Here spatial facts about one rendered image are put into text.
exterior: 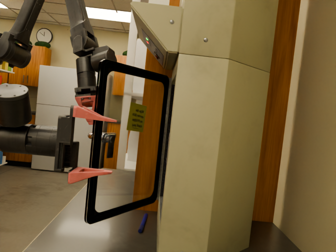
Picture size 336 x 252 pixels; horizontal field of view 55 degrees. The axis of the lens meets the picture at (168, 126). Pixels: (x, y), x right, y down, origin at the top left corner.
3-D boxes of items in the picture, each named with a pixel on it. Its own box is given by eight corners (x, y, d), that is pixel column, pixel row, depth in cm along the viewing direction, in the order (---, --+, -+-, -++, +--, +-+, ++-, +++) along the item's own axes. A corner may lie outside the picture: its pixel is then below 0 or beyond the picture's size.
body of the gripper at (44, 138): (68, 116, 58) (26, 112, 57) (64, 172, 58) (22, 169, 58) (78, 115, 64) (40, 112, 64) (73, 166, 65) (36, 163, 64)
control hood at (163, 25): (172, 70, 102) (175, 38, 102) (178, 53, 70) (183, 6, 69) (136, 66, 102) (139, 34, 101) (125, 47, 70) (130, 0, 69)
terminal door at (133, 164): (156, 202, 103) (169, 76, 101) (85, 226, 77) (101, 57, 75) (154, 201, 104) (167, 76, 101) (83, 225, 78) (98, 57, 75)
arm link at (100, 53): (90, 49, 109) (72, 37, 101) (119, 39, 104) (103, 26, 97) (90, 81, 105) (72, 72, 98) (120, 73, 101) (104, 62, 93)
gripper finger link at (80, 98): (102, 123, 101) (100, 95, 103) (100, 119, 94) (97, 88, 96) (80, 126, 100) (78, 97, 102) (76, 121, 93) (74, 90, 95)
